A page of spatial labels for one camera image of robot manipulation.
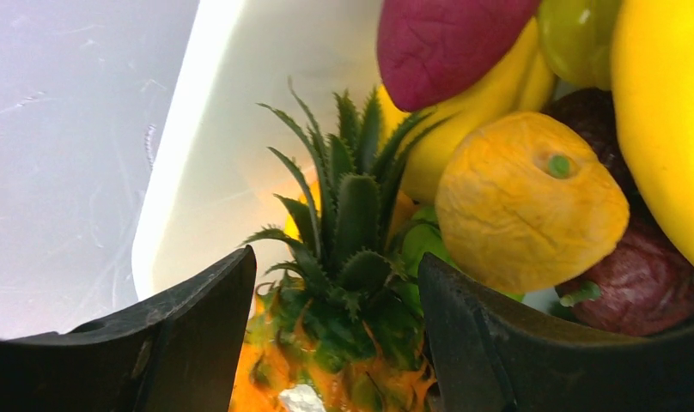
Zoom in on yellow toy banana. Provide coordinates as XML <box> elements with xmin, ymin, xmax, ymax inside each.
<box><xmin>376</xmin><ymin>15</ymin><xmax>556</xmax><ymax>203</ymax></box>

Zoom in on dark toy plum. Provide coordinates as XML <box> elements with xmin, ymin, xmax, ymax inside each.
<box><xmin>555</xmin><ymin>215</ymin><xmax>694</xmax><ymax>336</ymax></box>

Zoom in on yellow toy pepper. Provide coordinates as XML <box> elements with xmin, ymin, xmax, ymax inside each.
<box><xmin>611</xmin><ymin>0</ymin><xmax>694</xmax><ymax>266</ymax></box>

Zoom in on white plastic bin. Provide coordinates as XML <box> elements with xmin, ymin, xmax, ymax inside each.
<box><xmin>131</xmin><ymin>0</ymin><xmax>381</xmax><ymax>299</ymax></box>

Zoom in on toy pineapple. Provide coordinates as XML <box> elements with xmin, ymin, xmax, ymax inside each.
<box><xmin>229</xmin><ymin>89</ymin><xmax>438</xmax><ymax>411</ymax></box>

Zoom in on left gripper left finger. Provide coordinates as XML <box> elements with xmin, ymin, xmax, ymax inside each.
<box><xmin>0</xmin><ymin>247</ymin><xmax>257</xmax><ymax>411</ymax></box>

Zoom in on purple toy sweet potato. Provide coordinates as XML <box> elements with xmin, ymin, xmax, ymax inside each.
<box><xmin>376</xmin><ymin>0</ymin><xmax>539</xmax><ymax>112</ymax></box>

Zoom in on green toy pepper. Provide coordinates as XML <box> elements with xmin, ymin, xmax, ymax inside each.
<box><xmin>537</xmin><ymin>0</ymin><xmax>621</xmax><ymax>90</ymax></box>

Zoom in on yellow toy fruit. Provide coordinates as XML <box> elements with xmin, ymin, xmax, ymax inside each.
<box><xmin>435</xmin><ymin>112</ymin><xmax>630</xmax><ymax>294</ymax></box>

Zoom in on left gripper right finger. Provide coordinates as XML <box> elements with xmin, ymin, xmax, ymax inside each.
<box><xmin>418</xmin><ymin>254</ymin><xmax>694</xmax><ymax>411</ymax></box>

